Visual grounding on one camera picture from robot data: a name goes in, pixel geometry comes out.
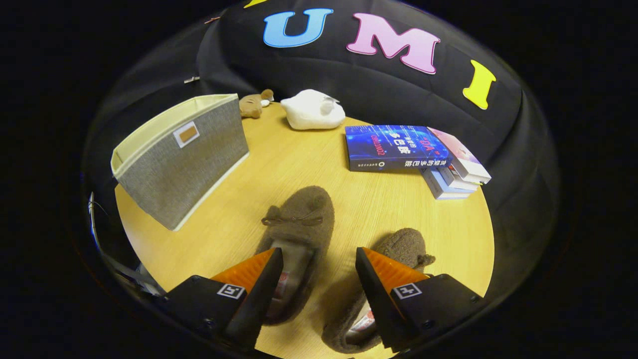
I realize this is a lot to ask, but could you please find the brown fuzzy shoe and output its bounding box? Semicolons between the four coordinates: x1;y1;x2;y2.
254;185;335;326
321;228;437;355

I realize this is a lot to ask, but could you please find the grey fabric storage box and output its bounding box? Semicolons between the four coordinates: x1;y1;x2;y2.
111;93;250;231

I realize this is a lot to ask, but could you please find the thin white book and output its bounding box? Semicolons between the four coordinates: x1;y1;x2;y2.
439;165;480;192

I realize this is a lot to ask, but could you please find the white plush toy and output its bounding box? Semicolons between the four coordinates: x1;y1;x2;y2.
280;89;346;131

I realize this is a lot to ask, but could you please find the brown plush toy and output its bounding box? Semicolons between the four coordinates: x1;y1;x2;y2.
239;89;275;119

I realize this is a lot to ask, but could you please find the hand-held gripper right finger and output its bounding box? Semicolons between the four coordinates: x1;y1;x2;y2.
355;247;484;353

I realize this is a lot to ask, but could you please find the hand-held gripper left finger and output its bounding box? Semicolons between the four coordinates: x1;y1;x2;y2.
157;247;284;351

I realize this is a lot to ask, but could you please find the pink and white book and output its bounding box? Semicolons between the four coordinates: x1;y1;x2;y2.
428;127;491;185

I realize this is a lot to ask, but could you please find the black backdrop cloth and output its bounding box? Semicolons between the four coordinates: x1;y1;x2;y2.
82;0;561;310

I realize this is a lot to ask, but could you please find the dark blue book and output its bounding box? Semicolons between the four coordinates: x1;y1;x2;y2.
345;125;454;173

